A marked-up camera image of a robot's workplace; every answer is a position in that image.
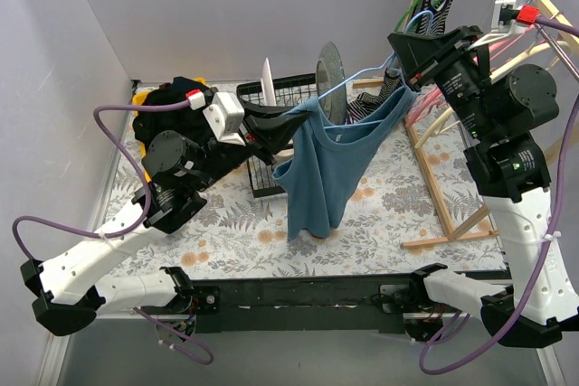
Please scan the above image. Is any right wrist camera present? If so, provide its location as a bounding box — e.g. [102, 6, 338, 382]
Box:
[470, 0, 540, 49]

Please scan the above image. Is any grey patterned plate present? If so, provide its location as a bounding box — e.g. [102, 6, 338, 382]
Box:
[315, 42, 347, 125]

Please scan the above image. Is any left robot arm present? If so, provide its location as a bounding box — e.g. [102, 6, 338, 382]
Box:
[21, 89, 309, 336]

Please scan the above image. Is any black wire dish rack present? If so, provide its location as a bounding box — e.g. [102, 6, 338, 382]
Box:
[236, 73, 318, 198]

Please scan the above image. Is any floral table mat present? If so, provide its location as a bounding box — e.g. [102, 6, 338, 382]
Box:
[103, 78, 508, 279]

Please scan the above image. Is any blue wire hanger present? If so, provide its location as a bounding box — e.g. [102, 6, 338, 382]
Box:
[318, 11, 434, 100]

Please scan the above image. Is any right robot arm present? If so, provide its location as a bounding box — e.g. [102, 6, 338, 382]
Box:
[388, 26, 578, 348]

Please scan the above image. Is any black tank top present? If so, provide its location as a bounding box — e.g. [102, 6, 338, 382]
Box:
[132, 77, 218, 151]

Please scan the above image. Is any striped tank top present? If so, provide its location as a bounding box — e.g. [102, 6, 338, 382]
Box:
[346, 0, 453, 124]

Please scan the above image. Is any teal tank top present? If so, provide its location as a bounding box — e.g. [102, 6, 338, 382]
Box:
[273, 87, 416, 240]

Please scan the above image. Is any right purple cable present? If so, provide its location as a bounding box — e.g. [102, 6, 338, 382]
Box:
[418, 14, 579, 376]

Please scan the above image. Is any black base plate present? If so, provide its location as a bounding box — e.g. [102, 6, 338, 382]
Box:
[191, 274, 451, 337]

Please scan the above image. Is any aluminium frame rail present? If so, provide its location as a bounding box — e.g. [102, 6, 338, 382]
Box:
[38, 314, 157, 385]

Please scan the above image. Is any white plate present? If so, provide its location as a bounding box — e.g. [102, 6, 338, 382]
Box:
[261, 58, 277, 107]

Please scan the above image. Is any thick pink hanger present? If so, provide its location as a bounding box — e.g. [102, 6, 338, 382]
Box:
[405, 31, 527, 127]

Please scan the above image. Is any yellow plastic tray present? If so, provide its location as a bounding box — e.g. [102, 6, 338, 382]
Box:
[131, 77, 207, 157]

